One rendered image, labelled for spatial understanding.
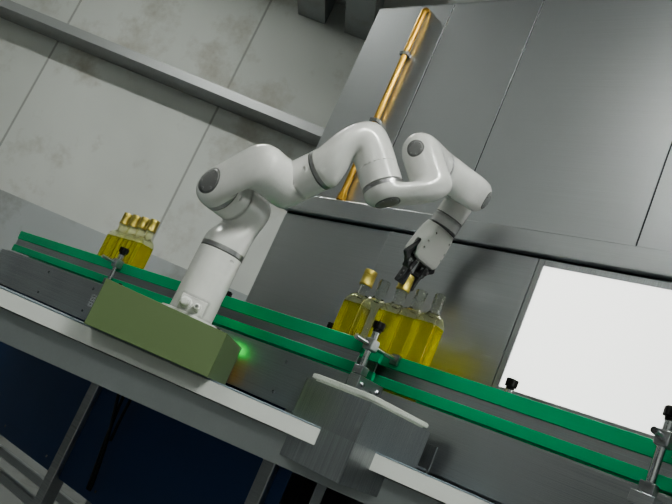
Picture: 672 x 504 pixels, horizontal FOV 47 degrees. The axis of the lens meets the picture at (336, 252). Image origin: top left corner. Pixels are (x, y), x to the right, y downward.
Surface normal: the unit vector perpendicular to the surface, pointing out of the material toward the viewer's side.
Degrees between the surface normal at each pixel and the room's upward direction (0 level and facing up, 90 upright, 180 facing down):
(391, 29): 90
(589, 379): 90
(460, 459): 90
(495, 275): 90
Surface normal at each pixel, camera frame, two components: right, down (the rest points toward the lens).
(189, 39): 0.01, -0.22
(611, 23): -0.57, -0.42
